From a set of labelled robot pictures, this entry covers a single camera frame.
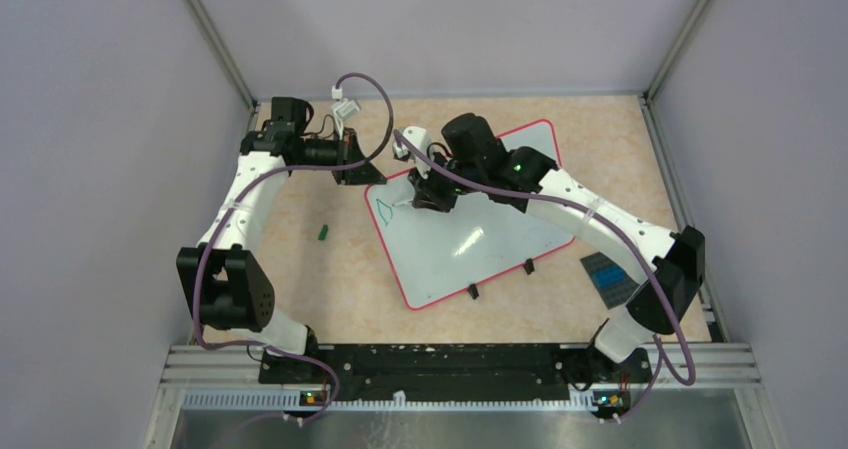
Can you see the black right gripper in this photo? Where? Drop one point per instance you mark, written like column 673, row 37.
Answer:
column 426, row 194

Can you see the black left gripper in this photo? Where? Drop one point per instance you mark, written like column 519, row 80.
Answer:
column 364, row 174

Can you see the red-edged whiteboard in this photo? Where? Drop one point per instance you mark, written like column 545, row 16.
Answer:
column 436, row 255

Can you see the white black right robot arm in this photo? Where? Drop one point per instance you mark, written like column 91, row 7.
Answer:
column 667, row 264

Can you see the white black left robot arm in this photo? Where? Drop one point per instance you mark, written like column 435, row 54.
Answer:
column 225, row 287

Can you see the black whiteboard clip upper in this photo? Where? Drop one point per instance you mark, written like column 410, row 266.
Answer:
column 529, row 266

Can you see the blue lego brick on plate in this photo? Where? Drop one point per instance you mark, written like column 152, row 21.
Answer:
column 609, row 275

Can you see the grey lego baseplate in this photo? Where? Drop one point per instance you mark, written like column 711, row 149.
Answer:
column 611, row 296

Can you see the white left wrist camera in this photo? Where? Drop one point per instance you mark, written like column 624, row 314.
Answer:
column 342, row 109

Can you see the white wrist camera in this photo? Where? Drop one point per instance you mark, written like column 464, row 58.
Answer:
column 342, row 109
column 409, row 142

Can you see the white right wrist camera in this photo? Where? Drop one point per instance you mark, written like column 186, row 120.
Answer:
column 409, row 142

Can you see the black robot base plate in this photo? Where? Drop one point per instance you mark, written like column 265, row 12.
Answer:
column 456, row 372

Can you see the white slotted cable duct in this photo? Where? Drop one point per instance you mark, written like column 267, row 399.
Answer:
column 286, row 400

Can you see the aluminium frame rail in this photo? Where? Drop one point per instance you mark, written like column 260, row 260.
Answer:
column 725, row 408

